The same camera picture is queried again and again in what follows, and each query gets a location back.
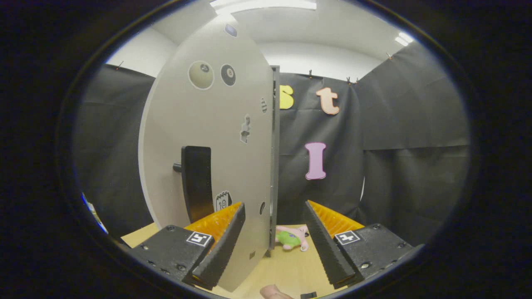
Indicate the small black object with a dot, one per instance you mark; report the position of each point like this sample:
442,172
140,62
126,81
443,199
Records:
308,295

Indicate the grey shoe cabinet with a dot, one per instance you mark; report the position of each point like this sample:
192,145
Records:
275,145

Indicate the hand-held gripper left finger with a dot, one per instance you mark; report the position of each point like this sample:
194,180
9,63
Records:
222,253

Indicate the pink green plush toy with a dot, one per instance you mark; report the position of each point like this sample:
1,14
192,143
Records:
289,238

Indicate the long ceiling light panel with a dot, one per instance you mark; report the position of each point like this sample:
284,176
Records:
266,5

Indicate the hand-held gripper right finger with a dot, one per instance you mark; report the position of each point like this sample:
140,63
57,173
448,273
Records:
324,249

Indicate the small ceiling light panel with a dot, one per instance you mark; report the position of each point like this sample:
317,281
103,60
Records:
404,39

